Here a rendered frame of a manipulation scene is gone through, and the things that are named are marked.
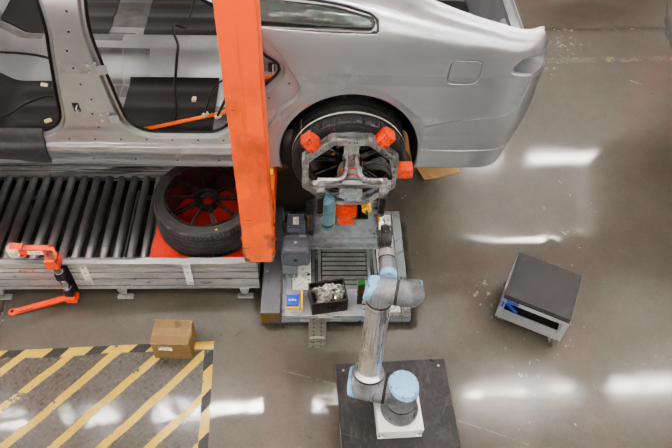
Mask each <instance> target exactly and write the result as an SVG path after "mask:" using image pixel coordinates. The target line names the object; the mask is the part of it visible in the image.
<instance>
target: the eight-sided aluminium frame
mask: <svg viewBox="0 0 672 448"><path fill-rule="evenodd" d="M376 144H377V139H376V135H374V134H373V133H368V132H367V133H337V132H335V133H330V134H328V135H327V136H326V137H324V138H323V139H321V148H319V149H318V150H316V151H315V152H313V153H310V152H309V151H308V150H305V151H304V152H303V153H302V187H303V188H304V189H305V190H307V191H309V192H310V193H312V194H313V195H315V196H316V188H313V180H312V179H310V178H309V162H311V161H312V160H314V159H315V158H317V157H318V156H320V155H321V154H323V153H324V152H326V151H327V150H329V149H330V148H332V147H333V146H344V145H349V146H355V145H360V146H370V147H372V148H373V149H374V150H376V151H377V152H378V153H379V154H381V155H382V156H383V157H385V158H386V159H387V160H389V161H390V166H391V170H392V180H388V181H392V188H388V191H390V190H392V189H393V188H395V185H396V178H397V172H398V166H399V155H398V153H397V152H396V151H395V150H393V149H392V148H391V147H390V146H389V147H387V148H386V149H384V148H382V147H380V146H378V145H376ZM326 193H330V194H333V195H334V196H335V197H336V204H339V205H366V204H368V203H370V202H371V201H373V200H375V199H376V198H378V197H379V195H378V188H370V189H369V190H367V191H366V192H364V193H362V196H361V197H360V198H359V199H357V200H354V201H346V200H344V199H342V198H341V197H340V195H339V193H331V192H329V191H328V190H326V189H325V194H326Z"/></svg>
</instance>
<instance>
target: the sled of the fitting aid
mask: <svg viewBox="0 0 672 448"><path fill-rule="evenodd" d="M378 206H379V200H373V213H374V225H375V237H374V238H314V237H313V200H306V216H307V218H308V223H307V224H308V236H309V238H310V244H311V246H310V247H311V249H379V248H380V247H378V245H377V237H378V235H377V233H376V228H377V225H378V223H379V221H380V220H381V219H380V217H379V216H377V210H378Z"/></svg>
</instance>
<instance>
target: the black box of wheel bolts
mask: <svg viewBox="0 0 672 448"><path fill-rule="evenodd" d="M308 296H309V301H310V307H311V313H312V315H318V314H325V313H332V312H339V311H346V310H347V307H348V300H349V299H348V294H347V290H346V286H345V281H344V278H341V279H333V280H326V281H318V282H311V283H308Z"/></svg>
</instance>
